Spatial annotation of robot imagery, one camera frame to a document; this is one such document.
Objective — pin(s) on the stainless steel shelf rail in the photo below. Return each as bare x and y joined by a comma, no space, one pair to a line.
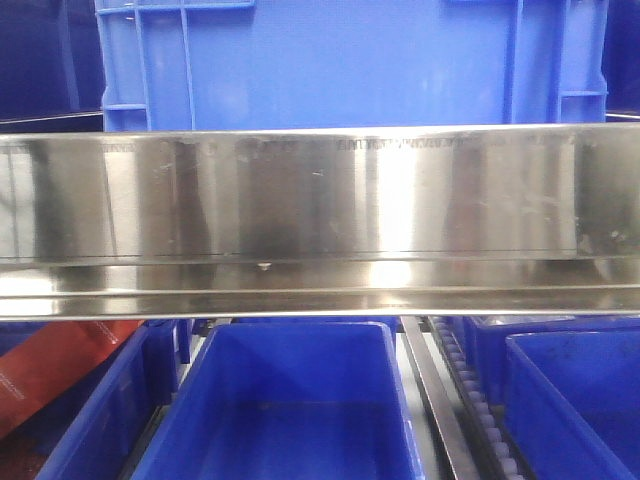
519,219

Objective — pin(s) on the blue left bin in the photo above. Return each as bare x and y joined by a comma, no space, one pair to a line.
102,436

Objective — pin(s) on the blue bin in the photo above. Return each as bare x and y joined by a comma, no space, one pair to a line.
485,340
102,436
288,401
572,403

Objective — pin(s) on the red foil pouch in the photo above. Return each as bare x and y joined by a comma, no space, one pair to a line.
51,361

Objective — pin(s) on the large light blue crate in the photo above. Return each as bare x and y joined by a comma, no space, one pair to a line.
247,65

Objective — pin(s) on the blue centre bin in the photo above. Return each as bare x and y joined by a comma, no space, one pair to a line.
288,401

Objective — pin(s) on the steel roller track rail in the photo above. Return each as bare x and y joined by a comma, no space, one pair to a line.
460,435

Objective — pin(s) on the blue far right bin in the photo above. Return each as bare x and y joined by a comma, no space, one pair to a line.
485,340

